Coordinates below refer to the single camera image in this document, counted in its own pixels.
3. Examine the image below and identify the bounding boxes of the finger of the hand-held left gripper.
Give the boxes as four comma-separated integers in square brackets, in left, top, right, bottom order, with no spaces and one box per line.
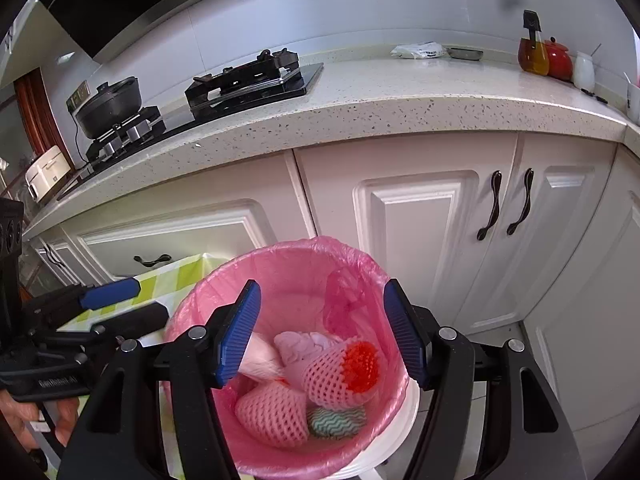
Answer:
[22,278,142,322]
[30,302,169,350]

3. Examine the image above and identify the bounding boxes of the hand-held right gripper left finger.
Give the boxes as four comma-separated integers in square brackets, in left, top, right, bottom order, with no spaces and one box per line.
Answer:
[57,280,263,480]

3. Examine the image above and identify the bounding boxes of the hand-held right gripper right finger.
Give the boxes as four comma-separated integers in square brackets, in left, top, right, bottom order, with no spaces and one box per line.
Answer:
[382,278,586,480]

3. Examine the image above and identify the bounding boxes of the small white tissue bundle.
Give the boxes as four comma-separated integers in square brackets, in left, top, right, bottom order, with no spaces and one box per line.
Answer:
[240,332,287,381]

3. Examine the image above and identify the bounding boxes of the pink-lined trash bin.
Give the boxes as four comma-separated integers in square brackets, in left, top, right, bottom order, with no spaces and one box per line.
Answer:
[165,235,419,479]

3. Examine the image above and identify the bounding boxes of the pink foam fruit net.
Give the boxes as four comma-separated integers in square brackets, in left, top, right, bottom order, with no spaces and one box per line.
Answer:
[235,380,309,449]

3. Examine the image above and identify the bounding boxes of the white trash bin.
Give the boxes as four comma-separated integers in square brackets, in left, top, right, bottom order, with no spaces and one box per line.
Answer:
[340,380,419,480]

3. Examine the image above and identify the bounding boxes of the pink foam net red inside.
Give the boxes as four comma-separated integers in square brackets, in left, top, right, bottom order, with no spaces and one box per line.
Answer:
[302,339,386,411]

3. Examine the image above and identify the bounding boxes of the green zigzag cloth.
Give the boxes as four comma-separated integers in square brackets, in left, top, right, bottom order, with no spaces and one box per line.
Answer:
[306,405,367,441]

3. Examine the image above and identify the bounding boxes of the person's left hand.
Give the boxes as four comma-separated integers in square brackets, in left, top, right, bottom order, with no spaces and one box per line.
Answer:
[0,391,80,454]

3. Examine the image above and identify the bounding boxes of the green checkered tablecloth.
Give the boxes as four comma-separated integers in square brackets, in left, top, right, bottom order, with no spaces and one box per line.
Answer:
[55,252,221,348]

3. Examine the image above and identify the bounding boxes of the white lower kitchen cabinets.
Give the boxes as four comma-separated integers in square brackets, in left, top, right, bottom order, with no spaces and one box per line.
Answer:
[20,130,640,436]

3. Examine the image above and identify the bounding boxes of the white rice cooker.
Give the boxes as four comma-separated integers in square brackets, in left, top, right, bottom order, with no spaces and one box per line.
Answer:
[25,145,71,204]

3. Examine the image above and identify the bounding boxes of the black cooking pot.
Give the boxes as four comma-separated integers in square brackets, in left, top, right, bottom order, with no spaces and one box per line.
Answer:
[75,76,146,139]

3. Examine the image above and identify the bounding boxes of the red wooden glass door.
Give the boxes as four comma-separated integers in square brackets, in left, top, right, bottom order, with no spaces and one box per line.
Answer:
[12,72,57,161]

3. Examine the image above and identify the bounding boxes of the speckled white kitchen countertop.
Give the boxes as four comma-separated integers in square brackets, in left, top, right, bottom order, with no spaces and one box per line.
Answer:
[20,47,640,241]

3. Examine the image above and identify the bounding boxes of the black glass gas cooktop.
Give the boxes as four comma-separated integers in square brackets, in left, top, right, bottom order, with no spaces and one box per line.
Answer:
[57,62,325,201]

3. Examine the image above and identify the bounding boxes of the white plastic packet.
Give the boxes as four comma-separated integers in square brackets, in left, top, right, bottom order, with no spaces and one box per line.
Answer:
[390,41,446,61]

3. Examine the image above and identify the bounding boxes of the red lidded jar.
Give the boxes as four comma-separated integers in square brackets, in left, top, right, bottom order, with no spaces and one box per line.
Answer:
[544,36,574,81]

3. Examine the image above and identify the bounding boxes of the white lidded jar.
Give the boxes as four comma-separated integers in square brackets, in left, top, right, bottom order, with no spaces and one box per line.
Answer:
[572,51,596,90]

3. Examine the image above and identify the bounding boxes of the black cabinet door handle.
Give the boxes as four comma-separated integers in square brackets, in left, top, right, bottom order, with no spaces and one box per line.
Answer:
[476,170,503,241]
[506,167,535,236]

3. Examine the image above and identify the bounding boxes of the gold triple wall outlet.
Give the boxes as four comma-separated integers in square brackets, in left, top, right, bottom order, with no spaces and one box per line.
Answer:
[66,80,91,111]

